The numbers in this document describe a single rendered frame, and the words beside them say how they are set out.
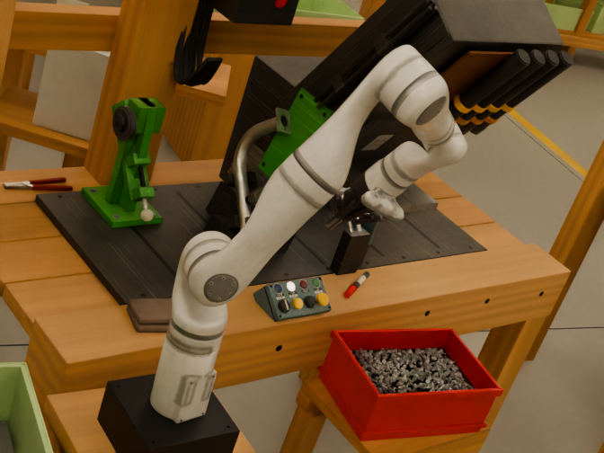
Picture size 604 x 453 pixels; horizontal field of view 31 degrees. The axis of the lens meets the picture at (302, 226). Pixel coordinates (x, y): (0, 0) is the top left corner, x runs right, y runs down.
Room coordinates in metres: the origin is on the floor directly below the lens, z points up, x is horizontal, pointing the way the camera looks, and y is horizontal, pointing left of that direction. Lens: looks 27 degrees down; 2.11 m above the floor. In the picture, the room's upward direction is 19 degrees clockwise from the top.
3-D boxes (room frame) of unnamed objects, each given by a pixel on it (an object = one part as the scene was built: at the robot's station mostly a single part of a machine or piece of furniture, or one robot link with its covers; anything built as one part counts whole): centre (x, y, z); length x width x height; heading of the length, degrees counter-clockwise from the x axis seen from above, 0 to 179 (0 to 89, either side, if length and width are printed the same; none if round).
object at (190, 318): (1.49, 0.11, 1.19); 0.09 x 0.09 x 0.17; 27
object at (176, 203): (2.34, 0.05, 0.89); 1.10 x 0.42 x 0.02; 136
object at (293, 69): (2.51, 0.07, 1.07); 0.30 x 0.18 x 0.34; 136
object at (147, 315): (1.77, 0.21, 0.91); 0.10 x 0.08 x 0.03; 123
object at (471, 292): (2.14, -0.15, 0.83); 1.50 x 0.14 x 0.15; 136
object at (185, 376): (1.50, 0.11, 1.03); 0.09 x 0.09 x 0.17; 49
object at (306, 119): (2.24, 0.06, 1.17); 0.13 x 0.12 x 0.20; 136
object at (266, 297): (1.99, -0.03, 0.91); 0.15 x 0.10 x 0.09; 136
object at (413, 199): (2.32, -0.08, 1.11); 0.39 x 0.16 x 0.03; 46
